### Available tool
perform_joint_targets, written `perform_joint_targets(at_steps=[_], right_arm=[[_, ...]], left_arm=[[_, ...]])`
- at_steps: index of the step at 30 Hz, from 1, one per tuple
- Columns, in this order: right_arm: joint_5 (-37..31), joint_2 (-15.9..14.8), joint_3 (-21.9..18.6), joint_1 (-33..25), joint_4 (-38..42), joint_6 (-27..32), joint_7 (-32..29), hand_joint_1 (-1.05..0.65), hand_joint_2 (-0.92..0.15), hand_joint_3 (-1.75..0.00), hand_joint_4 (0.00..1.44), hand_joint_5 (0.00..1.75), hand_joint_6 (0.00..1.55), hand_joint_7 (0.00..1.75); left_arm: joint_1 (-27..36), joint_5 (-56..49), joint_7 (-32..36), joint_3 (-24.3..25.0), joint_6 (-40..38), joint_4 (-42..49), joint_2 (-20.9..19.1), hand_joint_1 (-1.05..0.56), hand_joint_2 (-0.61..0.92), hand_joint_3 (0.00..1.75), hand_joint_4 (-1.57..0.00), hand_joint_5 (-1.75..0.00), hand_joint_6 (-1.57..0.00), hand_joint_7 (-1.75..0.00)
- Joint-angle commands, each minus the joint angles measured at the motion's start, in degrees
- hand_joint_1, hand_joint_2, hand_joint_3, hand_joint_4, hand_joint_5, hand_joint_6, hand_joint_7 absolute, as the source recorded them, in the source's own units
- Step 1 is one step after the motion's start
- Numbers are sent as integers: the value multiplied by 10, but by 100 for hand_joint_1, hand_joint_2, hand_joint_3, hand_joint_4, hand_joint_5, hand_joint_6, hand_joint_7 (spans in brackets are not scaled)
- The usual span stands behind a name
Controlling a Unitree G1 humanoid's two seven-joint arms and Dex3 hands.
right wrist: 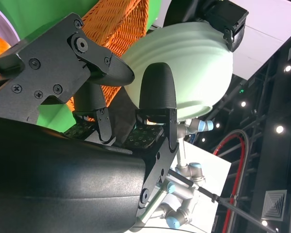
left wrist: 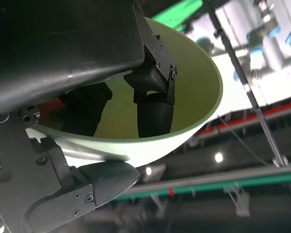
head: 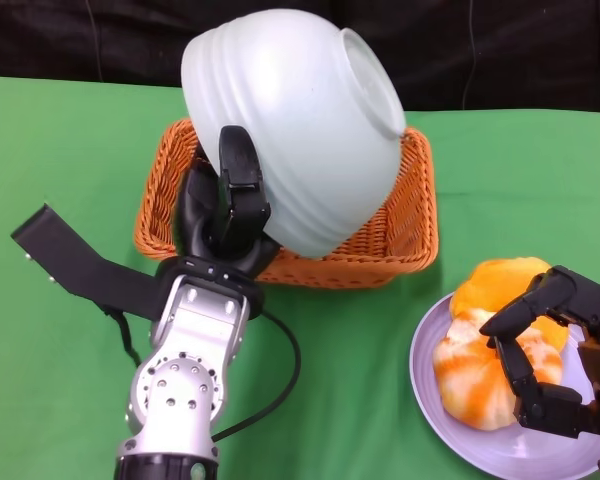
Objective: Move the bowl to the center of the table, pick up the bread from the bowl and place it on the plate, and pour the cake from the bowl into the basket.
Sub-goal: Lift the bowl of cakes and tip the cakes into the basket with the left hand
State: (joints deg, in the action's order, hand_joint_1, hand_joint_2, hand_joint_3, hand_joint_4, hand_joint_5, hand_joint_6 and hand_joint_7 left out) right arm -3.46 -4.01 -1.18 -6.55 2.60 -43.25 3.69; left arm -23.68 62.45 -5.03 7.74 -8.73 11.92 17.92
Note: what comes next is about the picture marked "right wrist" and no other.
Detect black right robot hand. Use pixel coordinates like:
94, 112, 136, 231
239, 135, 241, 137
0, 13, 179, 233

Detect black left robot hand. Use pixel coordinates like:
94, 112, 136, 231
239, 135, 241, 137
163, 0, 249, 53

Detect pale grey-green ceramic bowl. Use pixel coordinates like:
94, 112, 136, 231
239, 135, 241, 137
121, 21, 234, 122

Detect orange wicker basket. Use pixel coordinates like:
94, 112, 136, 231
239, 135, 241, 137
65, 0, 150, 122

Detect white round plate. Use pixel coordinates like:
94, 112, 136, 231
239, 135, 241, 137
0, 4, 20, 47

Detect black backdrop curtain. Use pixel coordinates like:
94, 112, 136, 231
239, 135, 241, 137
109, 86, 141, 149

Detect black tripod boom pole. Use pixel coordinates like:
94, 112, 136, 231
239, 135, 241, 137
168, 168, 278, 233

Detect green tablecloth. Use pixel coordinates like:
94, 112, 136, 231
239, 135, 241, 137
0, 0, 162, 133

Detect square ceiling air vent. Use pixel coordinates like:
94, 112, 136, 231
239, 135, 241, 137
264, 190, 287, 220

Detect grey hose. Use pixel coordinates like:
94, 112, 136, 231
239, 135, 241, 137
214, 128, 252, 202

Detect red hose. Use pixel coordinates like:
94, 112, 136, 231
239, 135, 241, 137
212, 132, 248, 233

